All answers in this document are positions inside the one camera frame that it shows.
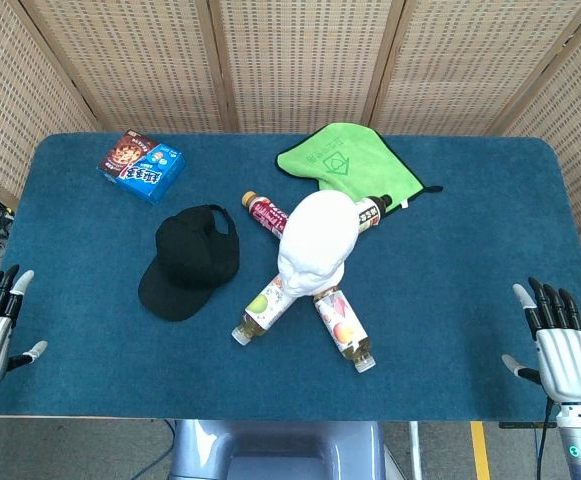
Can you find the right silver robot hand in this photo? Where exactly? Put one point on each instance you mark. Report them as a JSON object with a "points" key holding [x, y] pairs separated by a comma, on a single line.
{"points": [[567, 360]]}

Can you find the black baseball cap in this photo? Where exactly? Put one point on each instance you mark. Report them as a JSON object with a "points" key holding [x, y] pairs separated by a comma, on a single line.
{"points": [[195, 260]]}

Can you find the white foam mannequin head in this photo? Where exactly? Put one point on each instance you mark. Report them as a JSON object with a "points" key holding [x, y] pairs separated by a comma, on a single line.
{"points": [[317, 240]]}

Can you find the blue felt table cover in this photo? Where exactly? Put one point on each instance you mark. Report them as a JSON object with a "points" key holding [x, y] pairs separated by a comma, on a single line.
{"points": [[120, 380]]}

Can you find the white table leg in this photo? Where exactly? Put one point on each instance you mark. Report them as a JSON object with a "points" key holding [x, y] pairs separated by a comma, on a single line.
{"points": [[415, 450]]}

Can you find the peach label tea bottle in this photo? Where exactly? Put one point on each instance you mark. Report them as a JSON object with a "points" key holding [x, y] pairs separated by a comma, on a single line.
{"points": [[342, 330]]}

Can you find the blue cookie box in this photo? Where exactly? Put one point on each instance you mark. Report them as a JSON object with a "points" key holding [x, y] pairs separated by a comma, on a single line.
{"points": [[142, 167]]}

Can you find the dark tea bottle brown label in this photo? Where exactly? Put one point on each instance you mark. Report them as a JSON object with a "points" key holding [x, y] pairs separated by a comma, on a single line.
{"points": [[370, 212]]}

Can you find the green apple label tea bottle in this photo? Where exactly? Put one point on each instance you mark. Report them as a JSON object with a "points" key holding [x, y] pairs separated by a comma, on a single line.
{"points": [[262, 312]]}

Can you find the green microfiber cloth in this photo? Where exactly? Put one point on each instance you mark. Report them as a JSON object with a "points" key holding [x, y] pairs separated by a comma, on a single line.
{"points": [[350, 160]]}

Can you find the grey-blue robot torso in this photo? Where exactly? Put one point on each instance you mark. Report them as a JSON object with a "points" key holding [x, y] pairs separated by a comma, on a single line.
{"points": [[280, 450]]}

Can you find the red label drink bottle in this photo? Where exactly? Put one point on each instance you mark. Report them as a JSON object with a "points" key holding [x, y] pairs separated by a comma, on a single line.
{"points": [[267, 215]]}

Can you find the woven bamboo folding screen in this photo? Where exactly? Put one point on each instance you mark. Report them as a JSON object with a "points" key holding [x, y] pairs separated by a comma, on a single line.
{"points": [[300, 60]]}

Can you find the black bracket under table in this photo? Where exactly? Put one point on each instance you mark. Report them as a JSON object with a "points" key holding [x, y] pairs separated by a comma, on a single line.
{"points": [[525, 425]]}

